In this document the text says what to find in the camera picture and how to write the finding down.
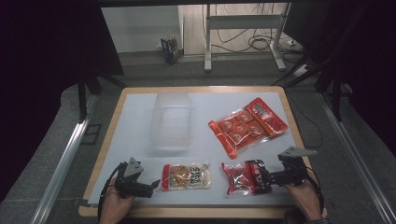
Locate blue carton in clear bag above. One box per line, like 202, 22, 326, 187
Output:
160, 29, 182, 65

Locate white cabinet panel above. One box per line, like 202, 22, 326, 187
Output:
101, 5, 185, 54

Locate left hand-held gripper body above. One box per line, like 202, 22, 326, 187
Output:
115, 157, 154, 200

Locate small red snack packet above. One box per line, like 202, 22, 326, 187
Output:
220, 159, 265, 197

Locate small clear snack packet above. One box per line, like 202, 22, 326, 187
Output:
161, 160, 212, 191

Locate thin black floor cable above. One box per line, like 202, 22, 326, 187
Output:
287, 92, 324, 149

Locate person's left hand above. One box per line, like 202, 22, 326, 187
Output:
99, 176, 135, 224

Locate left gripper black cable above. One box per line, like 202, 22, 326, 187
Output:
96, 161, 126, 222

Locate white power strip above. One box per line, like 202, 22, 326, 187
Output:
291, 63, 310, 77

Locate black stand legs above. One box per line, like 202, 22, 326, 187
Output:
270, 52, 344, 123
76, 73, 128, 123

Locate clear plastic container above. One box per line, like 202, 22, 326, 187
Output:
149, 90, 192, 151

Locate tangle of floor cables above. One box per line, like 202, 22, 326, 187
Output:
214, 3, 302, 54

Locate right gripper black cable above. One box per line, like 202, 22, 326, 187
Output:
305, 166, 325, 216

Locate large orange snack packet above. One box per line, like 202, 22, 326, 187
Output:
207, 97, 290, 160

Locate white metal stand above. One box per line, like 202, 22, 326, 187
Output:
204, 3, 292, 73

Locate person's right hand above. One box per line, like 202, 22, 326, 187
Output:
283, 176, 324, 223

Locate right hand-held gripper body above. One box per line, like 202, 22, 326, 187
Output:
268, 146, 318, 189

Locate aluminium floor rail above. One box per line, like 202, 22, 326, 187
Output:
30, 92, 98, 224
317, 91, 396, 224

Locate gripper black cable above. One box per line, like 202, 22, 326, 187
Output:
305, 166, 325, 216
96, 161, 126, 222

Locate white table mat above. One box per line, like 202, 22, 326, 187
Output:
88, 91, 316, 208

